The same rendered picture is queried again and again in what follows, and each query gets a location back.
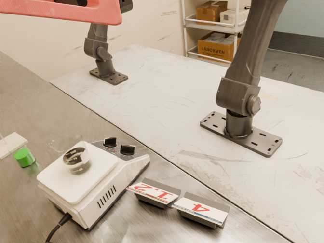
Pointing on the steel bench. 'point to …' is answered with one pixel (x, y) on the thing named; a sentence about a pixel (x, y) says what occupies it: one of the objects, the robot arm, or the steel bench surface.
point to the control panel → (118, 151)
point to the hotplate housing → (99, 193)
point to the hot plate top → (83, 182)
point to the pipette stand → (8, 143)
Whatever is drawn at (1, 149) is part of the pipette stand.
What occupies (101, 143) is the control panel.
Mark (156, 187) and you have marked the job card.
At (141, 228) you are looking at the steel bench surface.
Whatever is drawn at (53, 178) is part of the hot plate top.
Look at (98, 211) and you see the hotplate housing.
